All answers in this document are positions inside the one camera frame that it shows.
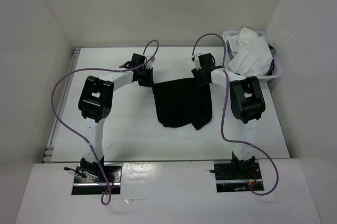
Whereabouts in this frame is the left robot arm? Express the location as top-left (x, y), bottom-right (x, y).
top-left (78, 53), bottom-right (154, 182)

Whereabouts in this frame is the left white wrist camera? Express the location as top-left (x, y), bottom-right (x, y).
top-left (145, 55), bottom-right (155, 69)

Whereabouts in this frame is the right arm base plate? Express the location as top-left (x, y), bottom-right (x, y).
top-left (210, 160), bottom-right (264, 192)

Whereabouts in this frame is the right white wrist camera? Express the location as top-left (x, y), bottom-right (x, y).
top-left (191, 53), bottom-right (201, 69)

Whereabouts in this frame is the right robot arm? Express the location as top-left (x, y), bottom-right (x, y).
top-left (192, 53), bottom-right (266, 154)

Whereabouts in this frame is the black skirt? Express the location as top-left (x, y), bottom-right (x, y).
top-left (152, 78), bottom-right (212, 130)

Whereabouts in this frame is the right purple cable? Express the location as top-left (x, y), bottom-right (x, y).
top-left (192, 33), bottom-right (280, 196)

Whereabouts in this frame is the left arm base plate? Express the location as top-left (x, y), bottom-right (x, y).
top-left (64, 164), bottom-right (122, 195)

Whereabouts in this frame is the purple cable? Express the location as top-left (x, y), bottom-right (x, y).
top-left (192, 33), bottom-right (280, 196)
top-left (51, 39), bottom-right (160, 206)

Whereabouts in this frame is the white skirt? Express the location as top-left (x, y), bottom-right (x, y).
top-left (225, 27), bottom-right (273, 76)

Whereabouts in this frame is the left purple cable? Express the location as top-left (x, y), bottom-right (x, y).
top-left (51, 39), bottom-right (160, 206)

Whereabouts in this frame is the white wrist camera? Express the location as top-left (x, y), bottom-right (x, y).
top-left (191, 53), bottom-right (201, 69)
top-left (145, 55), bottom-right (155, 69)

